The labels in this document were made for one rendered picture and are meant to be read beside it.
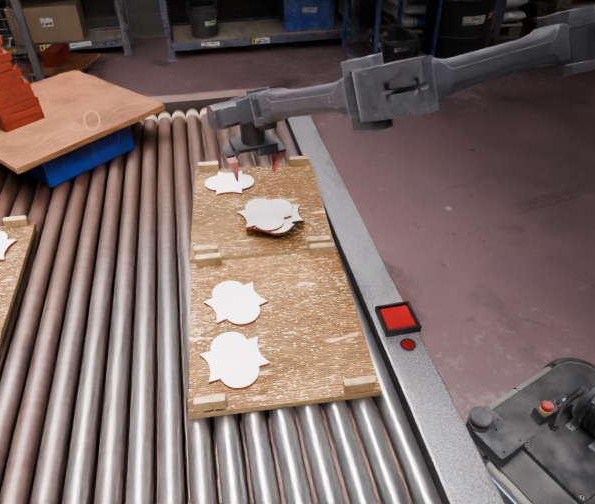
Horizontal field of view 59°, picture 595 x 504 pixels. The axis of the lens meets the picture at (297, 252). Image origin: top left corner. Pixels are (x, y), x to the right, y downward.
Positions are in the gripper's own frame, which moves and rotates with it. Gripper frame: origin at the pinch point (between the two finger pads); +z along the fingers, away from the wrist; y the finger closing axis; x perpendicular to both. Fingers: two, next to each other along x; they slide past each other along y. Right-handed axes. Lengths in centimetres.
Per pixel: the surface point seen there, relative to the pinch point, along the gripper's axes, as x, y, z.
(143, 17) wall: 463, 33, 96
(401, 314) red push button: -45.1, 16.5, 12.5
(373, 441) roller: -68, -3, 13
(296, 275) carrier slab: -25.9, 0.4, 12.2
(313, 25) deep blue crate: 374, 180, 96
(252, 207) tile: -2.1, -2.0, 8.4
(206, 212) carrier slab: 6.3, -12.3, 12.8
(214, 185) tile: 17.0, -7.1, 12.2
